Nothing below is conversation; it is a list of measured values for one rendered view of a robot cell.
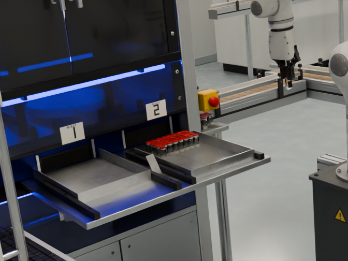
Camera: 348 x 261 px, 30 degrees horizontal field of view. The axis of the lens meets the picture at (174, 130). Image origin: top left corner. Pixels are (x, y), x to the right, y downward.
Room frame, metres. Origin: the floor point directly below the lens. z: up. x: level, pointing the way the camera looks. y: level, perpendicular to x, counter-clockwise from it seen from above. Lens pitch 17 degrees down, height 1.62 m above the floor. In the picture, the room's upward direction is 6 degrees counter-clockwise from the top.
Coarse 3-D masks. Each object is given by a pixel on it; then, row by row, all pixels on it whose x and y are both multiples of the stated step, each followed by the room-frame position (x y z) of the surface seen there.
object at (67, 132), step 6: (66, 126) 2.08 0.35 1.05; (72, 126) 2.09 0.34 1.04; (78, 126) 2.11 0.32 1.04; (60, 132) 2.07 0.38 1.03; (66, 132) 2.08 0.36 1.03; (72, 132) 2.09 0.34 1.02; (78, 132) 2.10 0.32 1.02; (66, 138) 2.08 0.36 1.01; (72, 138) 2.09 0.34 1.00; (78, 138) 2.10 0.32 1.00; (84, 138) 2.11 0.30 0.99
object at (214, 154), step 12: (204, 144) 2.24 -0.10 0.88; (216, 144) 2.20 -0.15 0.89; (228, 144) 2.14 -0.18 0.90; (144, 156) 2.13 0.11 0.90; (156, 156) 2.07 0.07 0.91; (168, 156) 2.15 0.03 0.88; (180, 156) 2.13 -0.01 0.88; (192, 156) 2.12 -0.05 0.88; (204, 156) 2.11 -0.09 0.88; (216, 156) 2.09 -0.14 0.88; (228, 156) 2.08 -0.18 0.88; (240, 156) 2.01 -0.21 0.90; (252, 156) 2.03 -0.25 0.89; (180, 168) 1.95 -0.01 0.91; (192, 168) 2.00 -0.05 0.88; (204, 168) 1.92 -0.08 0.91; (216, 168) 1.95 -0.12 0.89
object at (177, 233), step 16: (192, 208) 2.34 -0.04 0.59; (144, 224) 2.22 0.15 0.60; (160, 224) 2.26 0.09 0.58; (176, 224) 2.30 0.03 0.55; (192, 224) 2.34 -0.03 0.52; (112, 240) 2.14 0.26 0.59; (128, 240) 2.18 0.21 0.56; (144, 240) 2.22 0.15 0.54; (160, 240) 2.25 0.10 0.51; (176, 240) 2.29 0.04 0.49; (192, 240) 2.33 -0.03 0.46; (80, 256) 2.07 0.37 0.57; (96, 256) 2.10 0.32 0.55; (112, 256) 2.14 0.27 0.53; (128, 256) 2.17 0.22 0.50; (144, 256) 2.21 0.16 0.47; (160, 256) 2.25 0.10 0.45; (176, 256) 2.29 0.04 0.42; (192, 256) 2.33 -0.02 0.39
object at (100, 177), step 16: (96, 160) 2.19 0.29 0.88; (112, 160) 2.15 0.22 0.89; (48, 176) 1.99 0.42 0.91; (64, 176) 2.06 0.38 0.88; (80, 176) 2.04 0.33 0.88; (96, 176) 2.03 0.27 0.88; (112, 176) 2.01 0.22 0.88; (128, 176) 1.91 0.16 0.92; (144, 176) 1.93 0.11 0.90; (80, 192) 1.81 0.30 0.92; (96, 192) 1.84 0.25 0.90; (112, 192) 1.87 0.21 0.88
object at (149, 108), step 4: (160, 100) 2.29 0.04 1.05; (164, 100) 2.30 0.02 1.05; (148, 104) 2.26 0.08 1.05; (152, 104) 2.27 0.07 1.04; (156, 104) 2.28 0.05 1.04; (160, 104) 2.29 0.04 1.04; (164, 104) 2.30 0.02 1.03; (148, 108) 2.26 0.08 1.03; (152, 108) 2.27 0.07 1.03; (156, 108) 2.28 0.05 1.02; (160, 108) 2.29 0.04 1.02; (164, 108) 2.30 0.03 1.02; (148, 112) 2.26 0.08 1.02; (152, 112) 2.27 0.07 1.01; (156, 112) 2.28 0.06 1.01; (160, 112) 2.29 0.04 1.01; (164, 112) 2.30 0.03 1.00; (148, 116) 2.26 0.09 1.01; (152, 116) 2.27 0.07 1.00; (156, 116) 2.28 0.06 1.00; (160, 116) 2.29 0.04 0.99
